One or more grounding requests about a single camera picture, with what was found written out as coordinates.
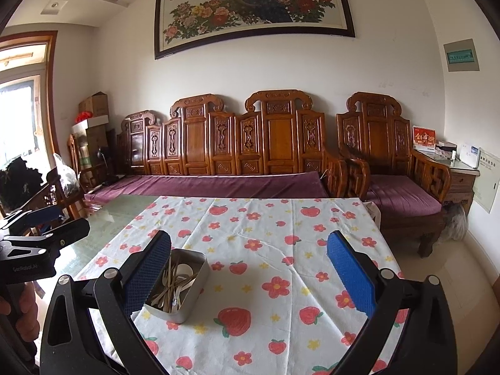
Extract large cardboard box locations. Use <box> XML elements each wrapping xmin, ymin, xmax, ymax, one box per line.
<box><xmin>86</xmin><ymin>127</ymin><xmax>109</xmax><ymax>154</ymax></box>

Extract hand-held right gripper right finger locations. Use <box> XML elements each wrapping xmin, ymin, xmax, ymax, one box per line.
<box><xmin>326</xmin><ymin>230</ymin><xmax>458</xmax><ymax>375</ymax></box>

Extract person's left hand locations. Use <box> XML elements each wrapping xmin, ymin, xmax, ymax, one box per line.
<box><xmin>0</xmin><ymin>285</ymin><xmax>40</xmax><ymax>345</ymax></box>

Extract grey wall box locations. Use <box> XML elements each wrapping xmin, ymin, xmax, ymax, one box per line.
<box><xmin>443</xmin><ymin>39</ymin><xmax>479</xmax><ymax>73</ymax></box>

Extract carved wooden sofa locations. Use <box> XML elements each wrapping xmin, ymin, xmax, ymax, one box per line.
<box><xmin>84</xmin><ymin>90</ymin><xmax>349</xmax><ymax>204</ymax></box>

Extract framed peacock painting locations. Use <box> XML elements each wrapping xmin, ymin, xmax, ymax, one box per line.
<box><xmin>154</xmin><ymin>0</ymin><xmax>356</xmax><ymax>60</ymax></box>

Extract white flat box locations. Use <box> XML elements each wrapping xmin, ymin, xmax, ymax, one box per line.
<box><xmin>71</xmin><ymin>115</ymin><xmax>110</xmax><ymax>134</ymax></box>

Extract black desk lamp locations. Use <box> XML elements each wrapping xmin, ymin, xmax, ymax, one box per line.
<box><xmin>97</xmin><ymin>146</ymin><xmax>123</xmax><ymax>183</ymax></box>

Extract tissue box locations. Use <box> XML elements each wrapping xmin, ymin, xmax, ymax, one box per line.
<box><xmin>434</xmin><ymin>141</ymin><xmax>458</xmax><ymax>157</ymax></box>

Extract white plastic chair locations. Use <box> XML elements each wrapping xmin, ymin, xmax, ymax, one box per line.
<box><xmin>363</xmin><ymin>201</ymin><xmax>382</xmax><ymax>226</ymax></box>

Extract red desk card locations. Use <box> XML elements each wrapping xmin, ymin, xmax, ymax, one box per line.
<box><xmin>413</xmin><ymin>126</ymin><xmax>437</xmax><ymax>152</ymax></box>

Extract light wooden chopstick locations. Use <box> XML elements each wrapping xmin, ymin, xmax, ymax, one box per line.
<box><xmin>152</xmin><ymin>256</ymin><xmax>181</xmax><ymax>310</ymax></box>

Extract black fluffy cloth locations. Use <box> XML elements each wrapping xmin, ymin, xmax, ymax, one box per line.
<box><xmin>0</xmin><ymin>160</ymin><xmax>42</xmax><ymax>212</ymax></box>

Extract wooden door frame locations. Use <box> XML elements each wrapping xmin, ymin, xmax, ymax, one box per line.
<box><xmin>0</xmin><ymin>31</ymin><xmax>60</xmax><ymax>165</ymax></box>

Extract carved wooden armchair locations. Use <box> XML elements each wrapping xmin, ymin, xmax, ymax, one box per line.
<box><xmin>337</xmin><ymin>92</ymin><xmax>453</xmax><ymax>259</ymax></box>

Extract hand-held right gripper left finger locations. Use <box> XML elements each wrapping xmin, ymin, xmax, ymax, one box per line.
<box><xmin>39</xmin><ymin>230</ymin><xmax>173</xmax><ymax>375</ymax></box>

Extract purple armchair cushion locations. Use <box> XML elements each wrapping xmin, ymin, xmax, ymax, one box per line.
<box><xmin>367</xmin><ymin>174</ymin><xmax>443</xmax><ymax>217</ymax></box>

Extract wooden side table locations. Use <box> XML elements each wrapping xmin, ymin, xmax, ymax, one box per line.
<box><xmin>414</xmin><ymin>146</ymin><xmax>481</xmax><ymax>214</ymax></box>

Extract rectangular metal box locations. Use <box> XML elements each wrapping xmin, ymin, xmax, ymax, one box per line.
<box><xmin>144</xmin><ymin>248</ymin><xmax>210</xmax><ymax>324</ymax></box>

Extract strawberry print tablecloth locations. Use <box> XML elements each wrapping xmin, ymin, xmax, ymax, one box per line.
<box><xmin>72</xmin><ymin>195</ymin><xmax>411</xmax><ymax>375</ymax></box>

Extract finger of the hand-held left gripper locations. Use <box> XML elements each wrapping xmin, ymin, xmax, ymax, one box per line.
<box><xmin>8</xmin><ymin>218</ymin><xmax>91</xmax><ymax>251</ymax></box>
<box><xmin>0</xmin><ymin>205</ymin><xmax>66</xmax><ymax>236</ymax></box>

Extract grey fluffy bundle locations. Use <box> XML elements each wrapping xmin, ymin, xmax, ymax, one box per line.
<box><xmin>445</xmin><ymin>205</ymin><xmax>468</xmax><ymax>241</ymax></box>

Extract purple sofa cushion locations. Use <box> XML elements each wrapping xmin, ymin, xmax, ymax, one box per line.
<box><xmin>84</xmin><ymin>171</ymin><xmax>331</xmax><ymax>204</ymax></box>

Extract clear plastic bag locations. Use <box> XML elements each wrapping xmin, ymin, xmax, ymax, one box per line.
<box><xmin>52</xmin><ymin>153</ymin><xmax>81</xmax><ymax>198</ymax></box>

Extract carved wooden chair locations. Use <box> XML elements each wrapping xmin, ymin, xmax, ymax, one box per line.
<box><xmin>0</xmin><ymin>170</ymin><xmax>87</xmax><ymax>228</ymax></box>

